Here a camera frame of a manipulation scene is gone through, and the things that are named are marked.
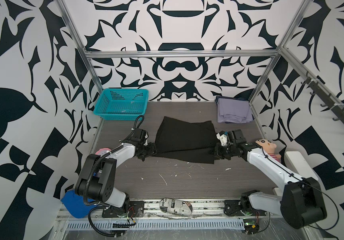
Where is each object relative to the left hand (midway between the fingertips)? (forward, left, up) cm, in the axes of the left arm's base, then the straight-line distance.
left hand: (154, 149), depth 91 cm
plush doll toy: (-3, -67, +4) cm, 67 cm away
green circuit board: (-39, -46, -4) cm, 61 cm away
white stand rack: (-19, -66, +18) cm, 71 cm away
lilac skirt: (+27, -55, +2) cm, 61 cm away
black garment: (+8, -27, -6) cm, 28 cm away
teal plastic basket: (+41, +28, -3) cm, 49 cm away
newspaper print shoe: (-31, -12, 0) cm, 33 cm away
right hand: (-6, -32, +6) cm, 33 cm away
